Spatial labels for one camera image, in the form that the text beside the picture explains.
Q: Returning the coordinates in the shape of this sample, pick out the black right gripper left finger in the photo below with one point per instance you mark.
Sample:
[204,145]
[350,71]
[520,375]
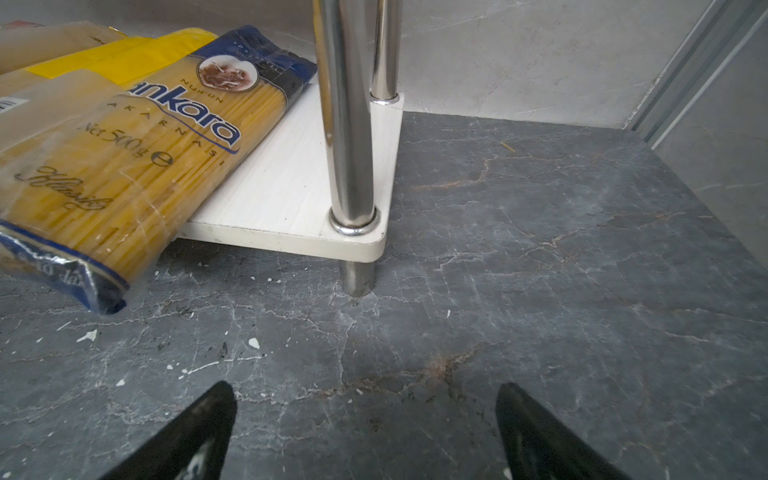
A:
[193,445]

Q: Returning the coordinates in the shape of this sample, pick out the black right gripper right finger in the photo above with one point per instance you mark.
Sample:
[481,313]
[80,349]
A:
[538,445]

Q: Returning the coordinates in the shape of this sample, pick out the yellow spaghetti bag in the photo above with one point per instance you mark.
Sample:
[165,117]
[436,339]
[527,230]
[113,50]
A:
[123,62]

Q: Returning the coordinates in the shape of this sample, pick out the white two-tier shelf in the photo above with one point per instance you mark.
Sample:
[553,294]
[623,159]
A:
[321,183]

